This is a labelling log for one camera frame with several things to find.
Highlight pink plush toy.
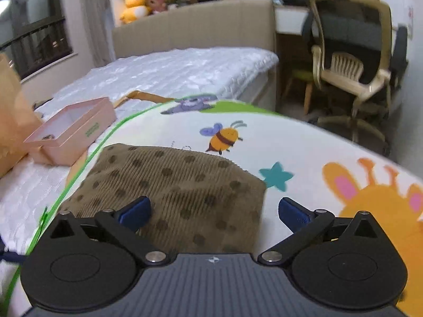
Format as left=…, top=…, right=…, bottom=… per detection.
left=146, top=0, right=167, bottom=14

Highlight brown dotted corduroy garment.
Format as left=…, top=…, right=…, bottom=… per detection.
left=59, top=144, right=265, bottom=254

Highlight white desk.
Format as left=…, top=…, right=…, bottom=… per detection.
left=274, top=4, right=310, bottom=35

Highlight beige padded headboard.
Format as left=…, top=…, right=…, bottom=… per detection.
left=112, top=0, right=276, bottom=58

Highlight brown paper bag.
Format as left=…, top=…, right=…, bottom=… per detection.
left=0, top=53, right=42, bottom=177

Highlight yellow duck plush toy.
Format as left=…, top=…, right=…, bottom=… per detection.
left=120, top=0, right=151, bottom=24

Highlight green wooden stool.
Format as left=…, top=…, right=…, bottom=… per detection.
left=282, top=69, right=316, bottom=116

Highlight pink cardboard box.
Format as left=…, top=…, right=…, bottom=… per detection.
left=24, top=97, right=116, bottom=166

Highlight beige office chair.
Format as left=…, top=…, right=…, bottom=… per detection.
left=302, top=0, right=408, bottom=156

